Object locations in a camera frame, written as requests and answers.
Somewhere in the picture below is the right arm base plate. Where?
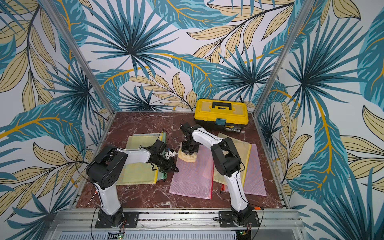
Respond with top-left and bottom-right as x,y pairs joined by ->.
218,211 -> 261,228

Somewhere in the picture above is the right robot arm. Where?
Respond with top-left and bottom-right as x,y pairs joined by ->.
181,122 -> 252,227

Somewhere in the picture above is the yellow-green mesh document bag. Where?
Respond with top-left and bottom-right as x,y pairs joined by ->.
117,134 -> 165,186

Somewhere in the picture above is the cream wiping cloth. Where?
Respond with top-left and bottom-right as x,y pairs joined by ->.
178,148 -> 197,163

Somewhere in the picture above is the orange handled screwdriver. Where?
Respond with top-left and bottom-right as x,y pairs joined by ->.
87,191 -> 98,206

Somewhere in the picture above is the pink red-zip mesh bag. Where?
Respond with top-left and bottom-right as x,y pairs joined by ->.
170,146 -> 214,200

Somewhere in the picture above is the yellow mesh document bag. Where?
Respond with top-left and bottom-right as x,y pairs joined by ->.
213,137 -> 252,186

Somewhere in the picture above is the yellow black toolbox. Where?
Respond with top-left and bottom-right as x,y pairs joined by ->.
194,99 -> 249,133

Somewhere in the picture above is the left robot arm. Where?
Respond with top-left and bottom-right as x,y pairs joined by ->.
86,140 -> 179,226

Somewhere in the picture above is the pink mesh document bag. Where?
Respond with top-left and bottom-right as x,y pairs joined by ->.
243,145 -> 267,197

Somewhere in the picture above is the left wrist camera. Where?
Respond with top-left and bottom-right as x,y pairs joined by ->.
166,150 -> 177,159

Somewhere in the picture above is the aluminium front rail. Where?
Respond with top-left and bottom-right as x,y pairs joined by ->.
44,209 -> 310,240

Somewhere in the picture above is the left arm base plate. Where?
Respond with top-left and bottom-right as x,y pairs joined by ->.
95,211 -> 139,230

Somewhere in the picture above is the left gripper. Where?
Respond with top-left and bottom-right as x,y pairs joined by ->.
152,154 -> 180,173

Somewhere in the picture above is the green-zip clear mesh bag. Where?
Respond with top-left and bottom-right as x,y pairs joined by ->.
128,132 -> 168,181

